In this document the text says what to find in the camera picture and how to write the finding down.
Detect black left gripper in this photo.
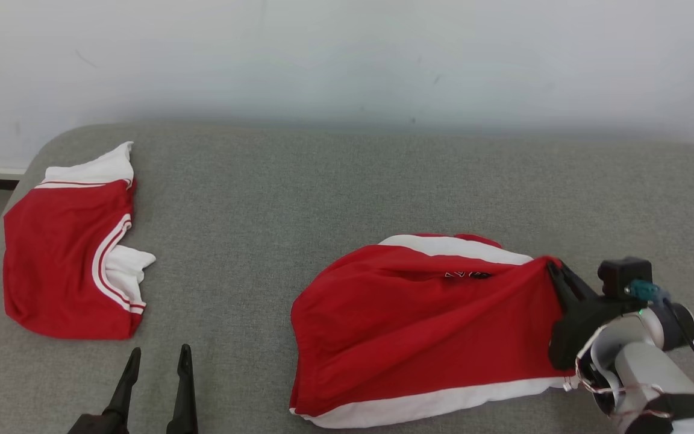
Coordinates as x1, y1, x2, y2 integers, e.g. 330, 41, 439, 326
67, 344, 198, 434

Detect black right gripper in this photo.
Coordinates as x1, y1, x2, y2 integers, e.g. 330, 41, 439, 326
546, 260, 641, 371

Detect red basketball jersey white sleeves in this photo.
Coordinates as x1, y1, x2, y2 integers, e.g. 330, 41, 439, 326
2, 141, 157, 340

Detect grey fabric sofa seat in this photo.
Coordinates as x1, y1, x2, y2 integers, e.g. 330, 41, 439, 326
0, 122, 694, 434

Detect teal right camera cable plug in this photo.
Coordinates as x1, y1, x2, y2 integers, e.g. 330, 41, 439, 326
624, 280, 671, 302

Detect red basketball shorts white trim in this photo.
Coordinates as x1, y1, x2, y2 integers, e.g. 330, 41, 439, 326
289, 233, 577, 429

